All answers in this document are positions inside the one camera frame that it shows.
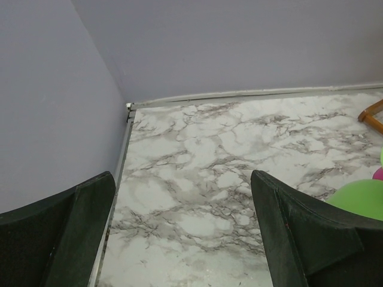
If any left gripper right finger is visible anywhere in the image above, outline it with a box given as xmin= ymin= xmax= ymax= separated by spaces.
xmin=251 ymin=170 xmax=382 ymax=286

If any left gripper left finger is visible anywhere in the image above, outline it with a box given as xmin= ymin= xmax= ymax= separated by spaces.
xmin=1 ymin=172 xmax=115 ymax=286

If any green plastic wine glass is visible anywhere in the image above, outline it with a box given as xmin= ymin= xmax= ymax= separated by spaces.
xmin=326 ymin=152 xmax=382 ymax=221

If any pink plastic wine glass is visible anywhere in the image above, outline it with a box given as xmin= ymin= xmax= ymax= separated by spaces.
xmin=372 ymin=167 xmax=383 ymax=181

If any wooden dish rack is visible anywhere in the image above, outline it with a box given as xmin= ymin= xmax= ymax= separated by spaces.
xmin=357 ymin=100 xmax=383 ymax=134

